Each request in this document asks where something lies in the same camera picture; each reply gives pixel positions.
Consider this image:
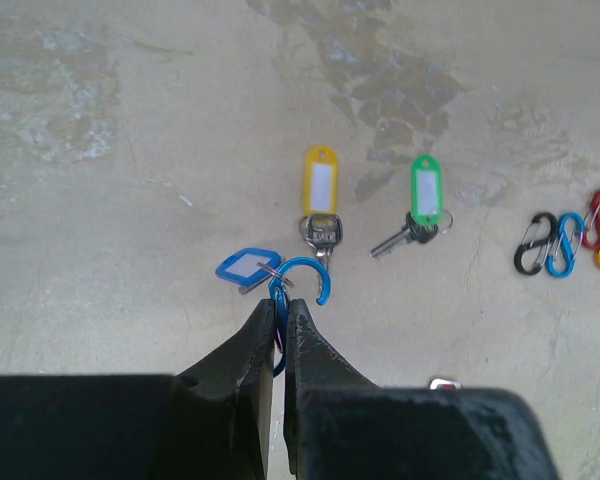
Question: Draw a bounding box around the blue tag key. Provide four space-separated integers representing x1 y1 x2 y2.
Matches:
215 247 294 295

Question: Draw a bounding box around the yellow tag key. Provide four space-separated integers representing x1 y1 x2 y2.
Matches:
298 145 343 270

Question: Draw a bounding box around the green tag key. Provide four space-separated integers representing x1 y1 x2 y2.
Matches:
370 155 454 259

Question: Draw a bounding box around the red tag key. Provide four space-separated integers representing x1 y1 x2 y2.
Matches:
429 378 462 390

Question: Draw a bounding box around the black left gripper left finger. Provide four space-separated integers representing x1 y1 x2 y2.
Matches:
152 300 275 479

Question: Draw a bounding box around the black carabiner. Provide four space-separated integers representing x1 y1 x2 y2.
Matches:
513 211 558 276

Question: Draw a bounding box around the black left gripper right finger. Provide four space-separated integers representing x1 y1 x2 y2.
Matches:
284 299 378 479

